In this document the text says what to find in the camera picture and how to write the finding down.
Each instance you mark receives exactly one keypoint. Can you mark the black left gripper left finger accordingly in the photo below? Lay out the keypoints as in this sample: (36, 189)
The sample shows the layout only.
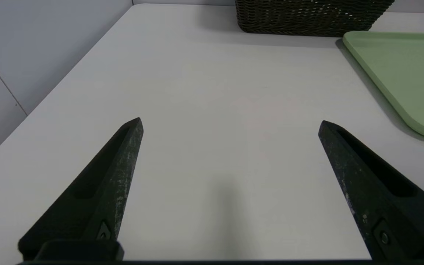
(98, 206)

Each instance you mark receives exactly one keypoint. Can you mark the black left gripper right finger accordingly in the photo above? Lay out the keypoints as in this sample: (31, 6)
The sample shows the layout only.
(381, 198)

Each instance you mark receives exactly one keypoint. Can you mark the dark brown wicker basket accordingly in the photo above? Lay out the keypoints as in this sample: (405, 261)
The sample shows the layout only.
(307, 18)

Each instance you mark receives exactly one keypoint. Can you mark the light green plastic tray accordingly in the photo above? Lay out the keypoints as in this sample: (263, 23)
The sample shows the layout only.
(414, 77)

